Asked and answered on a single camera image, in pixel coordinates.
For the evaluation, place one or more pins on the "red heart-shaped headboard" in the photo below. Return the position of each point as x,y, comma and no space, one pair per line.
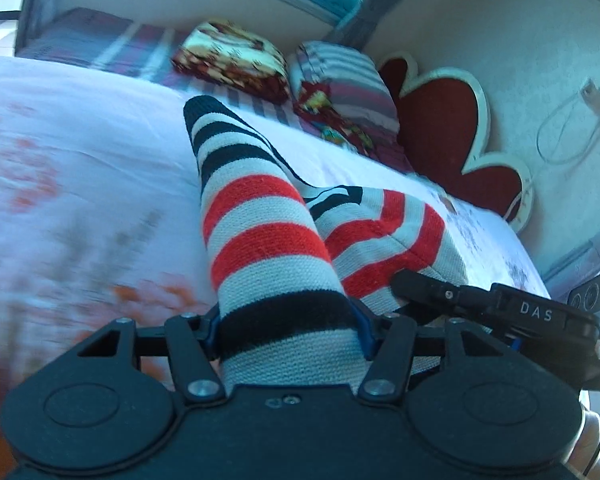
445,130

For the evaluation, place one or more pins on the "grey purple striped mattress sheet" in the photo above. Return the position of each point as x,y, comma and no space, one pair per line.
110,42

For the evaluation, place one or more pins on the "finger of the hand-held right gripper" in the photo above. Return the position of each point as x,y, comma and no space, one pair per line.
440,295

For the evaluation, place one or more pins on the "grey curtain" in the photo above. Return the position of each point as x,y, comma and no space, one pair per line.
375,20
35,5

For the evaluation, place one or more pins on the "white charger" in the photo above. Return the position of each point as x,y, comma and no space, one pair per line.
594,96

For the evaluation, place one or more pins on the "red printed cloth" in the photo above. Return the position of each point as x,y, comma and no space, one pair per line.
330,115

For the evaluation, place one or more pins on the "cream printed folded blanket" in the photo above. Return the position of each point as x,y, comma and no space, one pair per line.
235,60

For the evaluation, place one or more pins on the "grey striped pillow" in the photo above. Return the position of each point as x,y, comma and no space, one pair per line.
345,80

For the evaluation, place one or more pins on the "floral bed sheet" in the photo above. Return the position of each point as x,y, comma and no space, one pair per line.
80,185

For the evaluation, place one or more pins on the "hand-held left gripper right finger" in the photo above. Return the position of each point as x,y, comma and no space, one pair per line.
367,332

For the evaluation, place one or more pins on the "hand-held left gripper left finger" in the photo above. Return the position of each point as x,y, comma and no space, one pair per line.
211,332

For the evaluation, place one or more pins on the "striped knit sweater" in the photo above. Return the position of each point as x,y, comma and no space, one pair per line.
265,240

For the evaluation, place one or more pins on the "person's right forearm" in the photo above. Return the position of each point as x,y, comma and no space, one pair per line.
592,440

